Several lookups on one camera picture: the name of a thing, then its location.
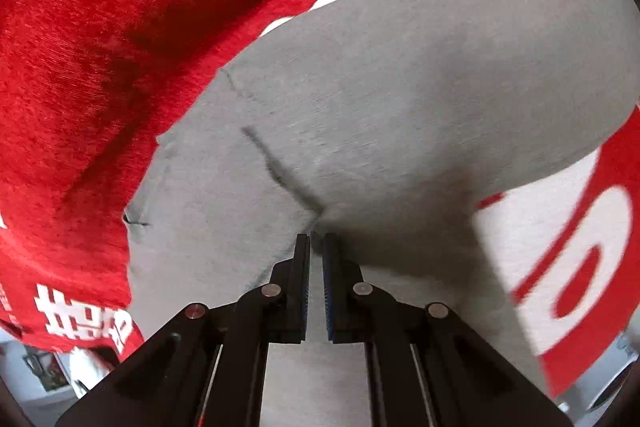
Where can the framed picture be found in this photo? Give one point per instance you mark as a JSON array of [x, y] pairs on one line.
[[46, 371]]

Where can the red printed blanket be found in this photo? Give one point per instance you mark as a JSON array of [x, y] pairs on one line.
[[100, 57]]

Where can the grey small garment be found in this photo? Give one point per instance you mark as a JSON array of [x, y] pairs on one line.
[[375, 107]]

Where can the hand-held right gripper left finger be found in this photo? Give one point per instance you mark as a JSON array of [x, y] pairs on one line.
[[302, 292]]

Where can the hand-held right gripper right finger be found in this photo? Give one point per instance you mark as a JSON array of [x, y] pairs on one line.
[[330, 292]]

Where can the white appliance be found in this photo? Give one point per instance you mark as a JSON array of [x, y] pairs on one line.
[[602, 382]]

